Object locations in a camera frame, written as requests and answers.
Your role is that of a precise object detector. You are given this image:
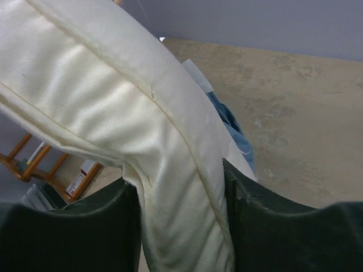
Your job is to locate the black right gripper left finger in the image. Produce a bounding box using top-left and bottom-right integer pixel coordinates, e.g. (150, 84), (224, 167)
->
(1, 179), (141, 271)

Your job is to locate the white pillow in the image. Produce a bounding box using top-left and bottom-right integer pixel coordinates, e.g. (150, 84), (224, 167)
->
(1, 1), (254, 271)

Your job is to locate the white pillow tag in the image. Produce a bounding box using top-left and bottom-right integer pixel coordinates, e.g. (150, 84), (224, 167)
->
(182, 59), (214, 94)

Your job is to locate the green capped marker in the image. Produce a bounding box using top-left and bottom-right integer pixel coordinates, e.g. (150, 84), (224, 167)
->
(27, 142), (46, 165)

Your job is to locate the red white small box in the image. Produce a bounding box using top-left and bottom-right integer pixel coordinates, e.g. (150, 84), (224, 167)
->
(66, 160), (96, 198)

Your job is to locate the orange wooden tiered rack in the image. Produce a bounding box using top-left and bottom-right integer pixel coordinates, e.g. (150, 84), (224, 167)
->
(1, 133), (102, 203)

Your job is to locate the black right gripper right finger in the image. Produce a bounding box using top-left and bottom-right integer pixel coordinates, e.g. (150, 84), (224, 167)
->
(223, 160), (362, 271)

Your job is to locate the blue pillowcase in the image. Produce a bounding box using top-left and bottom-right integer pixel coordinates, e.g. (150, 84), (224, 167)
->
(206, 92), (256, 173)

